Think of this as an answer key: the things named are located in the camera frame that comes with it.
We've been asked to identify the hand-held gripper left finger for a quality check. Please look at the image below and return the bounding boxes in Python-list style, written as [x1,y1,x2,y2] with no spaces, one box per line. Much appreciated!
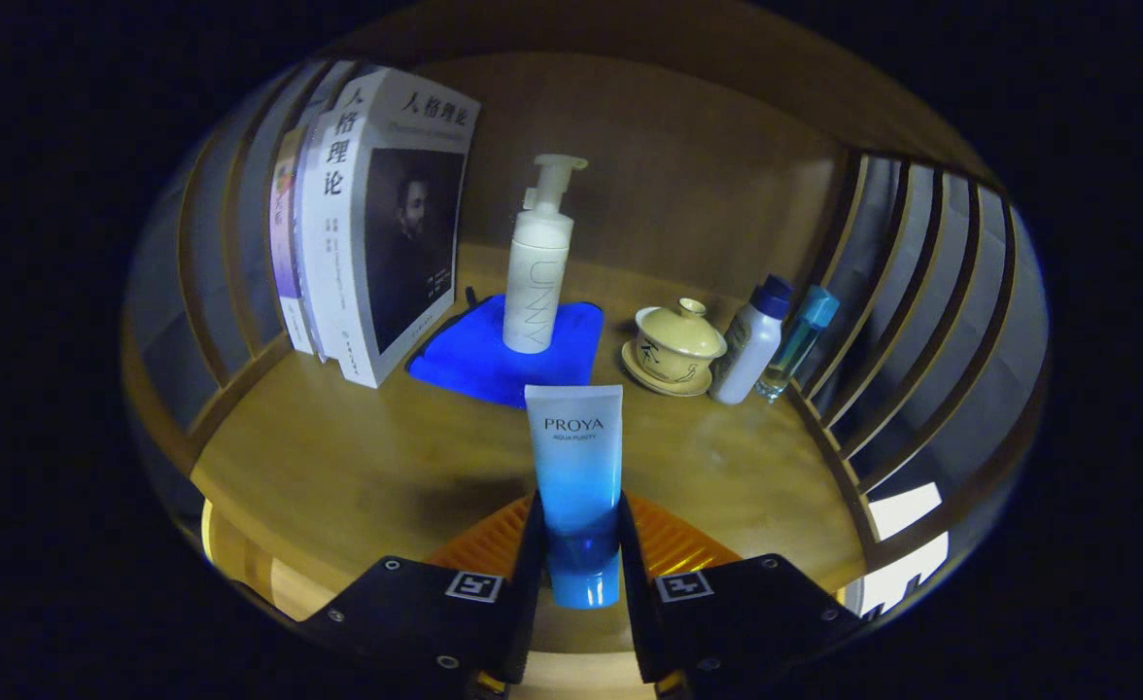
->
[299,491,545,700]

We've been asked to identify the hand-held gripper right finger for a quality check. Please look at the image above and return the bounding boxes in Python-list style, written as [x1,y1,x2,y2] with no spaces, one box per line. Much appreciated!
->
[618,491,864,700]

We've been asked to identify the blue cosmetic tube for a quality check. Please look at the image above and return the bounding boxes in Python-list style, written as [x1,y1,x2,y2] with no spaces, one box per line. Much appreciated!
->
[524,384,624,610]

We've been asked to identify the wooden countertop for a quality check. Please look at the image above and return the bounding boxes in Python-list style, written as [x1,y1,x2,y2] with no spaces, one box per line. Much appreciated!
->
[190,243,869,652]

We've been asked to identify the brown wooden cabinet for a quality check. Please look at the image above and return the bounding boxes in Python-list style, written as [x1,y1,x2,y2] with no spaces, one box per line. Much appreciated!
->
[122,0,1049,623]

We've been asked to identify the blue folded cloth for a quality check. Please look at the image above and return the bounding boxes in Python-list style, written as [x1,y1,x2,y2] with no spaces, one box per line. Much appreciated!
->
[407,295,606,409]

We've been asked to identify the white bottle with blue cap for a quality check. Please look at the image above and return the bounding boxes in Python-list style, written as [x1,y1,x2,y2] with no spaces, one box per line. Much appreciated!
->
[709,274,794,405]

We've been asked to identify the beige lidded teacup with saucer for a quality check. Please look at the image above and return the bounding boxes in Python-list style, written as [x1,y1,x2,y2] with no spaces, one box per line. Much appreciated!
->
[621,297,728,398]

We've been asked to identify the clear blue bottle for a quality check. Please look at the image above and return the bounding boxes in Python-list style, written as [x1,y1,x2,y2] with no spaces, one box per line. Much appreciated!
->
[755,285,841,403]

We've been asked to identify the thin white book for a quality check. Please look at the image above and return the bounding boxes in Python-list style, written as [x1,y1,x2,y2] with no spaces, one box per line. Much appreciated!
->
[292,112,331,363]

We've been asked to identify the white pump bottle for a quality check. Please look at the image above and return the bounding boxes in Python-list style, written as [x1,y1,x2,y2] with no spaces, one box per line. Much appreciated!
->
[502,154,590,355]

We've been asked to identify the grey portrait cover book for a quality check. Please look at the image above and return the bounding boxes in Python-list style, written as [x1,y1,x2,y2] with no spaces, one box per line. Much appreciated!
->
[301,66,482,390]

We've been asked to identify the purple spine book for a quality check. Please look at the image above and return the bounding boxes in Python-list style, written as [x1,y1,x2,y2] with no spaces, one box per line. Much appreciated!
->
[269,124,315,356]

